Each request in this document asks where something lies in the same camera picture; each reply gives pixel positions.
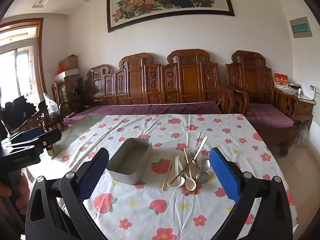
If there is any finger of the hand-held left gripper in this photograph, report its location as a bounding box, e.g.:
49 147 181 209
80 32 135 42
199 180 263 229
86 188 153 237
10 126 45 143
15 129 62 153

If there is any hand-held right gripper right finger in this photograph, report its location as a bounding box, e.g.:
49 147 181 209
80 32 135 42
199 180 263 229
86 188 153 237
209 147 298 240

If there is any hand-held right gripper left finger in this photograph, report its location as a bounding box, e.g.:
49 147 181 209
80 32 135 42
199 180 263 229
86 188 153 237
25 147 110 240

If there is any metal spoon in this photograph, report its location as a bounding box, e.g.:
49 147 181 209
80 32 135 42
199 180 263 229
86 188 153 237
196 172 212 184
201 159 212 173

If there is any rectangular metal tray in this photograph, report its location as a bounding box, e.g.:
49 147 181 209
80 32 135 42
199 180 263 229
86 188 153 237
106 137 153 185

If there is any white long-handled spoon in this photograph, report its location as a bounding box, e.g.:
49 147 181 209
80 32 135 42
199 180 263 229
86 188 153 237
183 147 197 190

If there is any white plastic fork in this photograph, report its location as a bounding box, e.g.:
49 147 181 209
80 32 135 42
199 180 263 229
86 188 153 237
192 136 209 163

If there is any wooden chopstick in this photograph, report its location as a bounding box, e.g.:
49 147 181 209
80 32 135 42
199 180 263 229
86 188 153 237
169 155 203 184
162 162 173 192

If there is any white spoon with holed handle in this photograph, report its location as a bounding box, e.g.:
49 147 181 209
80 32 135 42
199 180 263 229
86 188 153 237
167 155 187 188

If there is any person's left hand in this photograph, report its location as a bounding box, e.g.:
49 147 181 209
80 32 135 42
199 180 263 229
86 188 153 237
0 174 32 217

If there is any small wooden chair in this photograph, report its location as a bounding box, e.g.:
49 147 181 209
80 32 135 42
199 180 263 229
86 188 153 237
21 100 66 133

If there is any dark cloth bundle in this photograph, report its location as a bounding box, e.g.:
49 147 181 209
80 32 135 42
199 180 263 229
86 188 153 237
0 99 38 132

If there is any clear plastic bag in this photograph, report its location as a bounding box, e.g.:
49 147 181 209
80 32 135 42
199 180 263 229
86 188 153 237
43 93 60 119

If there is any floral strawberry tablecloth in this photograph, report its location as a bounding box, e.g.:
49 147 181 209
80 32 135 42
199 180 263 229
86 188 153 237
54 114 298 240

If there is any wood-framed balcony door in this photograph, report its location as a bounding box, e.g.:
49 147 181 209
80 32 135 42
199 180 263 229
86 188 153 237
0 18 48 110

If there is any purple armchair cushion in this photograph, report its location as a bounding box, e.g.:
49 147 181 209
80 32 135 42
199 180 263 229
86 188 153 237
246 102 294 128

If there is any brown cardboard box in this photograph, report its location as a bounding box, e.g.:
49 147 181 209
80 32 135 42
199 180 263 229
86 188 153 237
59 54 80 71

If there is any purple sofa cushion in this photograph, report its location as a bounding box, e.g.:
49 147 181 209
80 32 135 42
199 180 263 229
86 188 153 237
64 100 223 125

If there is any plastic bag on floor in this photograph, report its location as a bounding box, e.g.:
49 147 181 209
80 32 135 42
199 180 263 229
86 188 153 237
296 122 310 147

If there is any carved wooden armchair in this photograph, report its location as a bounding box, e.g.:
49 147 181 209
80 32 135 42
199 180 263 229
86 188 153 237
225 50 299 158

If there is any wooden side table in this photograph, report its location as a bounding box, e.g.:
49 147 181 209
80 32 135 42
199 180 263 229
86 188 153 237
274 85 317 130

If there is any red desk calendar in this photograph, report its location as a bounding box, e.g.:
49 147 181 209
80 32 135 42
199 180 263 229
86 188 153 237
273 72 288 88

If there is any carved wooden sofa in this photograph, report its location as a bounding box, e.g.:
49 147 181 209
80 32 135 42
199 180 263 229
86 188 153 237
84 49 235 117

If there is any white box with blue print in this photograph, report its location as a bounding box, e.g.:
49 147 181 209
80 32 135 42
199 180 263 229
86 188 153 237
301 84 317 98

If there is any framed peacock flower painting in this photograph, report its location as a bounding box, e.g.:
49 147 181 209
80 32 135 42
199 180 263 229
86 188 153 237
107 0 235 33

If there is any wall electrical panel box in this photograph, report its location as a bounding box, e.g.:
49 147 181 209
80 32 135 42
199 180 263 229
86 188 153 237
289 17 313 38

